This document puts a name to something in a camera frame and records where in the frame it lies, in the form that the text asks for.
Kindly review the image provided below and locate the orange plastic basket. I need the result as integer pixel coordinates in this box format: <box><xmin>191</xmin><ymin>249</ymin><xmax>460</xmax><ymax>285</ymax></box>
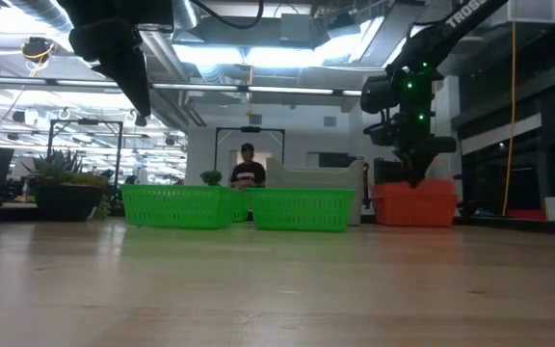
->
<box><xmin>371</xmin><ymin>191</ymin><xmax>459</xmax><ymax>228</ymax></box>

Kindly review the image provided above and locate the silver ceiling duct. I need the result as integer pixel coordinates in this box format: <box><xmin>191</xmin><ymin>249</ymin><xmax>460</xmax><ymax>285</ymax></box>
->
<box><xmin>10</xmin><ymin>0</ymin><xmax>74</xmax><ymax>31</ymax></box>

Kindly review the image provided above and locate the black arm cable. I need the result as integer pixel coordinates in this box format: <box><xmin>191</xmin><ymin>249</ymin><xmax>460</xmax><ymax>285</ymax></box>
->
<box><xmin>188</xmin><ymin>0</ymin><xmax>266</xmax><ymax>31</ymax></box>

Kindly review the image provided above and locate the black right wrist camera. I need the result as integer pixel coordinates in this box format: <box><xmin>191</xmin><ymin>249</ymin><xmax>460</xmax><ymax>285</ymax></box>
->
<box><xmin>359</xmin><ymin>75</ymin><xmax>403</xmax><ymax>116</ymax></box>

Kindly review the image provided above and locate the green plastic basket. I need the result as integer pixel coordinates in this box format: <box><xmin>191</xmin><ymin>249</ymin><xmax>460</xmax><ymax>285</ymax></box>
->
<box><xmin>120</xmin><ymin>183</ymin><xmax>234</xmax><ymax>230</ymax></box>
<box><xmin>247</xmin><ymin>187</ymin><xmax>357</xmax><ymax>234</ymax></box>

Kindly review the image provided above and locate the yellow hanging cable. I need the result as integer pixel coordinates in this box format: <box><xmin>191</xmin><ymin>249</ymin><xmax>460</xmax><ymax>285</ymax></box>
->
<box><xmin>500</xmin><ymin>21</ymin><xmax>518</xmax><ymax>218</ymax></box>

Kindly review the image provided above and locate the person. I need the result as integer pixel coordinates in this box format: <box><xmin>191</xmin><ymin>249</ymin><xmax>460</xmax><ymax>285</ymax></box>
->
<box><xmin>228</xmin><ymin>142</ymin><xmax>268</xmax><ymax>191</ymax></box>

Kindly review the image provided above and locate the potted succulent plant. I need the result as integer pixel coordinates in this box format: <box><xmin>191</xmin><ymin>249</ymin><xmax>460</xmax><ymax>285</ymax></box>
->
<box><xmin>20</xmin><ymin>147</ymin><xmax>111</xmax><ymax>224</ymax></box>

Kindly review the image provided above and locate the small green plant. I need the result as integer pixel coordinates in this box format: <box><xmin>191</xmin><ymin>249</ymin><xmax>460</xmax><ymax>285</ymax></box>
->
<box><xmin>199</xmin><ymin>169</ymin><xmax>224</xmax><ymax>187</ymax></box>

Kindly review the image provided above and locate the black aluminium frame rail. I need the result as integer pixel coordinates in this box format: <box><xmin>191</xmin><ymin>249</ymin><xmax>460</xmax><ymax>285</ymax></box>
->
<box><xmin>452</xmin><ymin>215</ymin><xmax>555</xmax><ymax>238</ymax></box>

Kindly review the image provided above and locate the red low object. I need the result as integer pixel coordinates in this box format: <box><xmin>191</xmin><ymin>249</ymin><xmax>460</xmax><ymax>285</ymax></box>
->
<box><xmin>507</xmin><ymin>207</ymin><xmax>546</xmax><ymax>221</ymax></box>

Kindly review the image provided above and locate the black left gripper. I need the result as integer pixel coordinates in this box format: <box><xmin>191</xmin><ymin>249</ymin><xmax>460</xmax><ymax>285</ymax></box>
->
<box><xmin>55</xmin><ymin>0</ymin><xmax>175</xmax><ymax>118</ymax></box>

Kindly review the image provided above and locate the black ceiling camera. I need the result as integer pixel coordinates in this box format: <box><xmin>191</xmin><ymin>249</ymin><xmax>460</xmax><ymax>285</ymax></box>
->
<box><xmin>20</xmin><ymin>36</ymin><xmax>57</xmax><ymax>65</ymax></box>

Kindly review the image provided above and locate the translucent white plastic bin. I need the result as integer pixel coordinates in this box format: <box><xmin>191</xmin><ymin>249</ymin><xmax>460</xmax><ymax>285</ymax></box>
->
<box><xmin>264</xmin><ymin>156</ymin><xmax>366</xmax><ymax>227</ymax></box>

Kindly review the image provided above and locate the long ceiling light strip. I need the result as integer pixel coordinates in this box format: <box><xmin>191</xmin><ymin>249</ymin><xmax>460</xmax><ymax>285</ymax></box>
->
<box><xmin>0</xmin><ymin>75</ymin><xmax>363</xmax><ymax>97</ymax></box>

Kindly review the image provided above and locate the white ceiling box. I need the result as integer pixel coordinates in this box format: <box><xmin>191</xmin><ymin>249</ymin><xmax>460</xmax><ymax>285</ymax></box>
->
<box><xmin>507</xmin><ymin>0</ymin><xmax>555</xmax><ymax>25</ymax></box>

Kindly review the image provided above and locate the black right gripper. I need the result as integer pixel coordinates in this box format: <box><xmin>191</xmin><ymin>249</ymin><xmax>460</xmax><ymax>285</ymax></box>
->
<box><xmin>363</xmin><ymin>118</ymin><xmax>458</xmax><ymax>188</ymax></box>

